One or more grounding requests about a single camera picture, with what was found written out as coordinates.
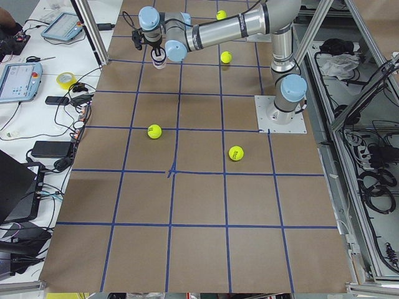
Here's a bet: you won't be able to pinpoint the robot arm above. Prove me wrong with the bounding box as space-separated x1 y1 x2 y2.
132 1 307 125

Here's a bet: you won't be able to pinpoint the tennis ball front right corner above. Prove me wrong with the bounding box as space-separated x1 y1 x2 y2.
216 10 227 20

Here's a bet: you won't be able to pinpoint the black laptop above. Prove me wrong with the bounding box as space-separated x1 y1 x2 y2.
1 151 44 224

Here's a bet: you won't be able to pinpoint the tennis ball Wilson front left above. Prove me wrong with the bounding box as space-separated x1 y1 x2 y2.
147 124 162 140

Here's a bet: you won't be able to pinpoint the clear tennis ball can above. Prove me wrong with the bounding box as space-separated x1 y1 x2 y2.
151 47 166 69

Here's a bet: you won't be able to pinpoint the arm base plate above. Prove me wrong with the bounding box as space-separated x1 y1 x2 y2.
246 33 271 43
254 95 307 134

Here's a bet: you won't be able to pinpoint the aluminium frame post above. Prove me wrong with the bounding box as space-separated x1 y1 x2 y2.
70 0 109 67

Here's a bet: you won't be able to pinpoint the tennis ball near gripper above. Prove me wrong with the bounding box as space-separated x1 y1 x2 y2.
220 51 233 64

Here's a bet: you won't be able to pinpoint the teach pendant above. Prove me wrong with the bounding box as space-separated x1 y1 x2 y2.
41 12 83 42
1 62 43 103

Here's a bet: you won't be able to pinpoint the scissors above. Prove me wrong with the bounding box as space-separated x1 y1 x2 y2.
26 56 55 63

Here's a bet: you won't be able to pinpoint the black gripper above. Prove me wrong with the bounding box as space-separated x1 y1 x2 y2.
147 39 162 51

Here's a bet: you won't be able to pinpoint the left teach pendant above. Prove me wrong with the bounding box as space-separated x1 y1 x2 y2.
1 62 43 103

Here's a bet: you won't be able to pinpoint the tennis ball with black text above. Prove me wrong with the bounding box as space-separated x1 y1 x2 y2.
228 145 244 161

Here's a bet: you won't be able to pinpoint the right teach pendant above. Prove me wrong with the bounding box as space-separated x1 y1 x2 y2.
41 12 83 42

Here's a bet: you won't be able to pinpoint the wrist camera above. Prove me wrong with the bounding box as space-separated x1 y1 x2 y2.
132 29 143 50

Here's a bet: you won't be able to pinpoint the black power adapter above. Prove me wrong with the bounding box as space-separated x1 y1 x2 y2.
31 141 72 158

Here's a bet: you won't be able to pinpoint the yellow tape roll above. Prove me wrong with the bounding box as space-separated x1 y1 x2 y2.
56 72 77 90

